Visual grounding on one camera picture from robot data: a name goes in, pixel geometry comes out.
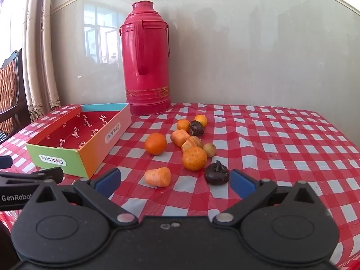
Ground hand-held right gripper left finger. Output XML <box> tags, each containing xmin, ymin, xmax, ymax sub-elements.
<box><xmin>27</xmin><ymin>168</ymin><xmax>139</xmax><ymax>229</ymax></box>

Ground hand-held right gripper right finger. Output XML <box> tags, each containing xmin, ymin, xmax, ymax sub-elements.
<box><xmin>212</xmin><ymin>169</ymin><xmax>324</xmax><ymax>228</ymax></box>

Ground colourful cardboard box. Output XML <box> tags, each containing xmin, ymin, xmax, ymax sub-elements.
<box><xmin>25</xmin><ymin>103</ymin><xmax>132</xmax><ymax>179</ymax></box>

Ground orange carrot piece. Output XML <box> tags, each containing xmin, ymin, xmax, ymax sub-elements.
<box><xmin>144</xmin><ymin>167</ymin><xmax>171</xmax><ymax>187</ymax></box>
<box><xmin>181</xmin><ymin>136</ymin><xmax>203</xmax><ymax>153</ymax></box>
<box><xmin>170</xmin><ymin>129</ymin><xmax>192</xmax><ymax>147</ymax></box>

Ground large rough orange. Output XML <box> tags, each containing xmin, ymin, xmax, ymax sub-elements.
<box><xmin>182</xmin><ymin>147</ymin><xmax>208</xmax><ymax>171</ymax></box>

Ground dark water chestnut front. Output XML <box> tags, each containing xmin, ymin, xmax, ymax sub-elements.
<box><xmin>204</xmin><ymin>160</ymin><xmax>230</xmax><ymax>185</ymax></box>

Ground dark water chestnut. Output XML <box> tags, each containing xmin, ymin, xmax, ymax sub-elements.
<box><xmin>188</xmin><ymin>120</ymin><xmax>205</xmax><ymax>136</ymax></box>
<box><xmin>204</xmin><ymin>160</ymin><xmax>230</xmax><ymax>185</ymax></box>

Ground red checkered tablecloth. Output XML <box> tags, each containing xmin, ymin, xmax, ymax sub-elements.
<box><xmin>0</xmin><ymin>103</ymin><xmax>360</xmax><ymax>270</ymax></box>

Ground small yellow-green fruit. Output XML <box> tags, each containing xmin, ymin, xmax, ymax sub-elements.
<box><xmin>202</xmin><ymin>143</ymin><xmax>217</xmax><ymax>157</ymax></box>

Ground dark wooden chair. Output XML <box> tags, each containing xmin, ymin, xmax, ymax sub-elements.
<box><xmin>0</xmin><ymin>49</ymin><xmax>32</xmax><ymax>142</ymax></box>

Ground smooth medium orange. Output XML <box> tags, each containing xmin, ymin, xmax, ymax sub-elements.
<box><xmin>145</xmin><ymin>133</ymin><xmax>167</xmax><ymax>155</ymax></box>

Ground dark water chestnut back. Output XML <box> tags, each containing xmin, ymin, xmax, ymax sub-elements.
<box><xmin>188</xmin><ymin>120</ymin><xmax>205</xmax><ymax>136</ymax></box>

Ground orange woven chair cushion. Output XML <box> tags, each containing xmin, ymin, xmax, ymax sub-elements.
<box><xmin>0</xmin><ymin>61</ymin><xmax>17</xmax><ymax>113</ymax></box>

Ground beige lace curtain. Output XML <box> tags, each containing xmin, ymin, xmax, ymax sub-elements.
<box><xmin>22</xmin><ymin>0</ymin><xmax>61</xmax><ymax>122</ymax></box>

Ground red metal thermos flask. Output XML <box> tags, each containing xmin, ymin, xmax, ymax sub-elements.
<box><xmin>119</xmin><ymin>1</ymin><xmax>171</xmax><ymax>116</ymax></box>

